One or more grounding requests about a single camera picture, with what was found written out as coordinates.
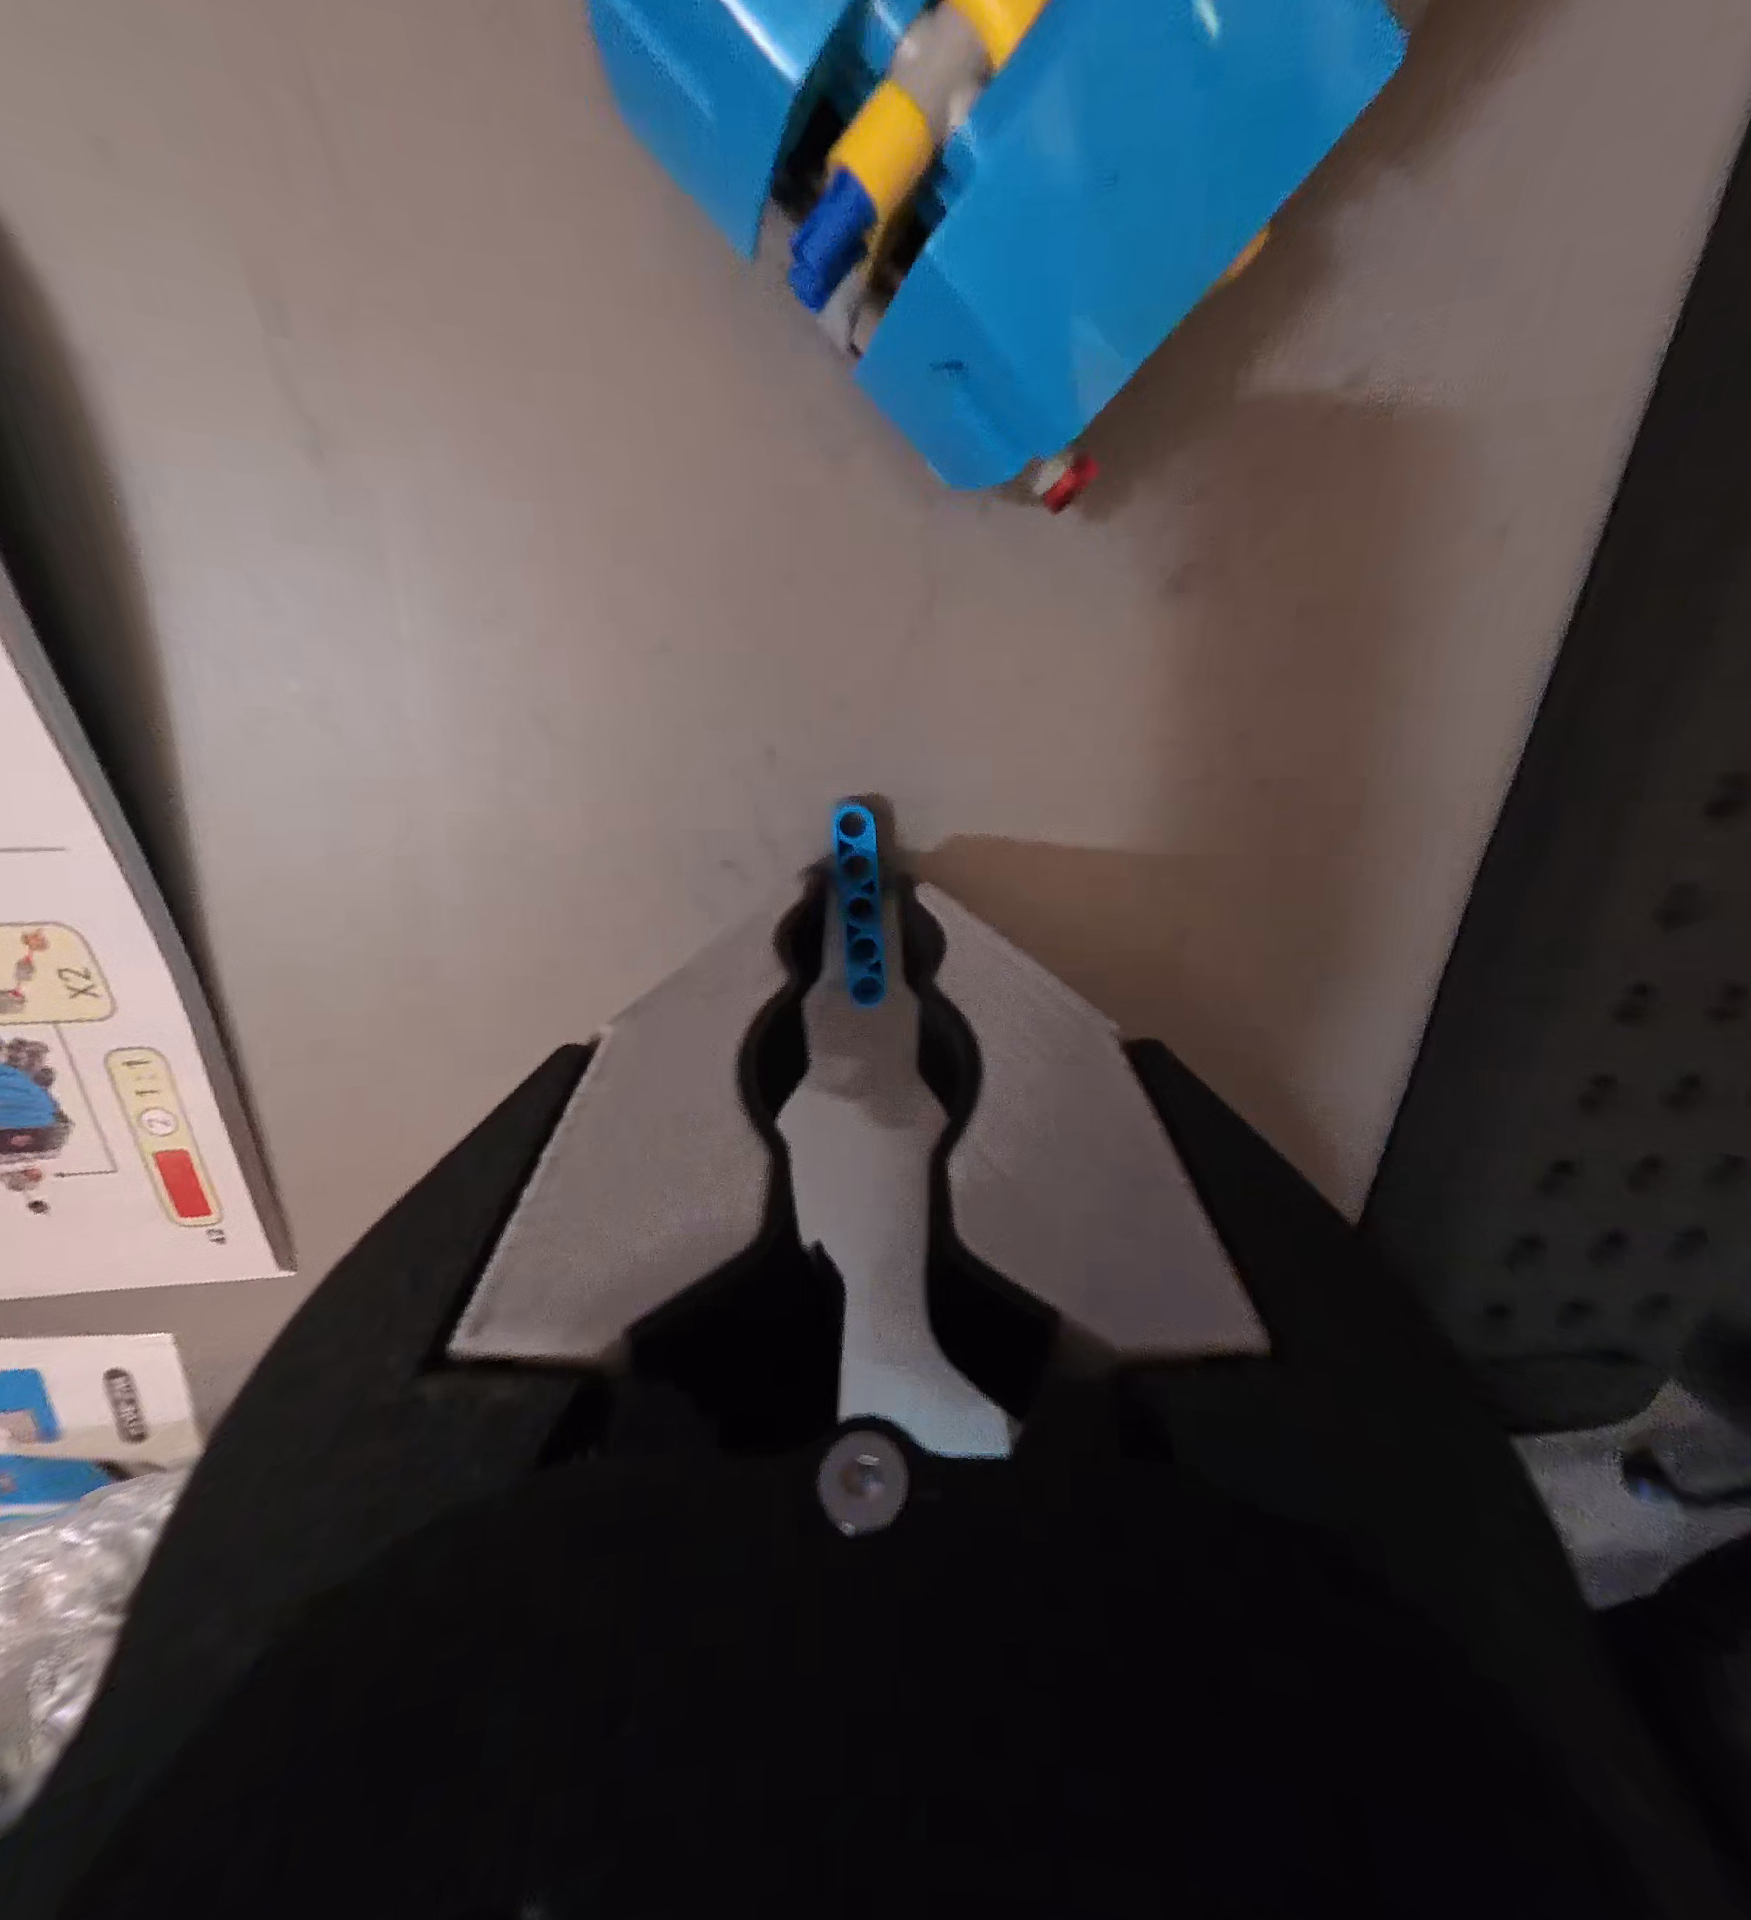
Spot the black perforated panel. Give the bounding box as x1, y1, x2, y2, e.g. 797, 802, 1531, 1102
1361, 0, 1751, 1428

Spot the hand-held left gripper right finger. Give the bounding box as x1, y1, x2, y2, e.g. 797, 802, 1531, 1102
897, 882, 1271, 1457

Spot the clear plastic bag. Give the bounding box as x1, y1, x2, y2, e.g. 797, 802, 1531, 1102
0, 1476, 188, 1847

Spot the blue five-hole beam brick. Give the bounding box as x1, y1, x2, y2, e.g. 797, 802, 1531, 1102
830, 798, 896, 1007

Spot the instruction booklet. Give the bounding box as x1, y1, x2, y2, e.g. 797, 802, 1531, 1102
0, 119, 294, 1307

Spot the blue toy brick car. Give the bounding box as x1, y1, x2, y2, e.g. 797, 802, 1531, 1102
585, 0, 1408, 515

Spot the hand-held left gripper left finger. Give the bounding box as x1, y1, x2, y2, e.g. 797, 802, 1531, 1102
448, 874, 832, 1370

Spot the blue sticker sheet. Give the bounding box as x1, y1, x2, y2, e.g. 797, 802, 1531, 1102
0, 1332, 201, 1520

